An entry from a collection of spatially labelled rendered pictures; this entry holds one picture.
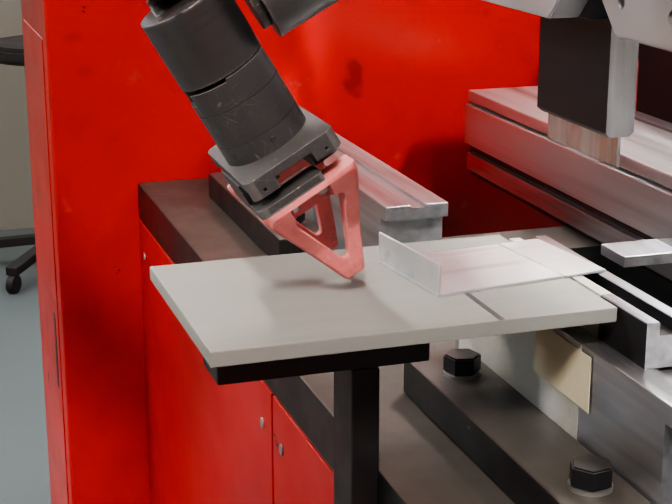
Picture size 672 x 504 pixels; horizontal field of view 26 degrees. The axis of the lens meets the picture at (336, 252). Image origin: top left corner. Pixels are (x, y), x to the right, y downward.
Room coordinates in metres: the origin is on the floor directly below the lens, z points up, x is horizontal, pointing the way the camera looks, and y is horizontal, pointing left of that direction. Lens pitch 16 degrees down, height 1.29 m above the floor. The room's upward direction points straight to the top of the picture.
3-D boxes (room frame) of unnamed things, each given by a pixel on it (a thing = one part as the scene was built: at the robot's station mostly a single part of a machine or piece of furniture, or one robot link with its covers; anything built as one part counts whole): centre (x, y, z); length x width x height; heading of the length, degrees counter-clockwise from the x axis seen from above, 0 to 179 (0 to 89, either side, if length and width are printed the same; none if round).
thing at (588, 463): (0.81, -0.15, 0.91); 0.03 x 0.03 x 0.02
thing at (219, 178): (1.51, 0.08, 0.89); 0.30 x 0.05 x 0.03; 18
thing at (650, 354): (0.94, -0.17, 0.99); 0.20 x 0.03 x 0.03; 18
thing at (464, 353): (1.00, -0.09, 0.91); 0.03 x 0.03 x 0.02
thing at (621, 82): (0.96, -0.17, 1.13); 0.10 x 0.02 x 0.10; 18
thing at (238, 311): (0.91, -0.02, 1.00); 0.26 x 0.18 x 0.01; 108
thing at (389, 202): (1.48, 0.01, 0.92); 0.50 x 0.06 x 0.10; 18
